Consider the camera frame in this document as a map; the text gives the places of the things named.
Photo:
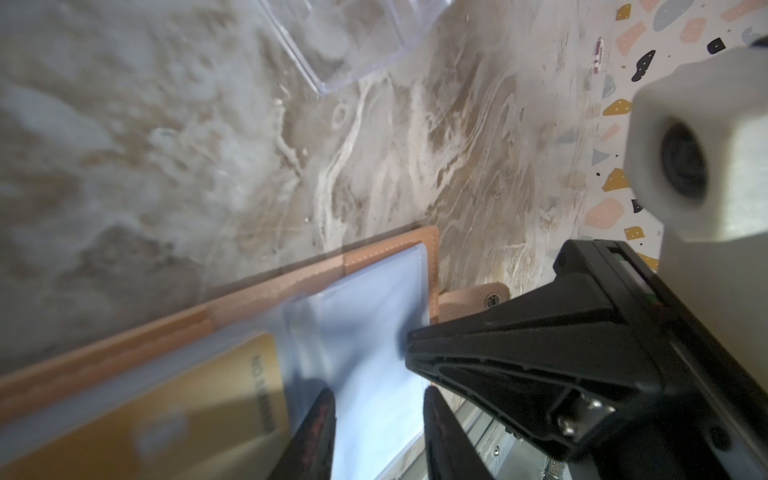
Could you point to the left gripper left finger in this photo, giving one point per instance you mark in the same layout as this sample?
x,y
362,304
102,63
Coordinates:
x,y
309,454

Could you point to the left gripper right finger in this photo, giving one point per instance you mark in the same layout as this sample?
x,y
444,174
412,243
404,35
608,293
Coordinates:
x,y
449,453

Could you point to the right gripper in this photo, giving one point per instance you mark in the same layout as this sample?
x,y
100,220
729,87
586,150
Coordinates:
x,y
606,368

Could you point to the gold VIP card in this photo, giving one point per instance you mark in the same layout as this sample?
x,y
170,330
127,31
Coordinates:
x,y
201,413

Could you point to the pink leather card holder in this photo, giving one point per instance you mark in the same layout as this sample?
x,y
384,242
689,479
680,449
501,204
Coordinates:
x,y
340,323

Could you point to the clear acrylic card stand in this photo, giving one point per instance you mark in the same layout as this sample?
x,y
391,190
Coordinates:
x,y
336,43

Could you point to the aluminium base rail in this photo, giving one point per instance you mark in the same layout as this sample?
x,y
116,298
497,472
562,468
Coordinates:
x,y
505,455

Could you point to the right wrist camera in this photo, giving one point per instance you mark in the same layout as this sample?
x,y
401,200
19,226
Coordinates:
x,y
696,159

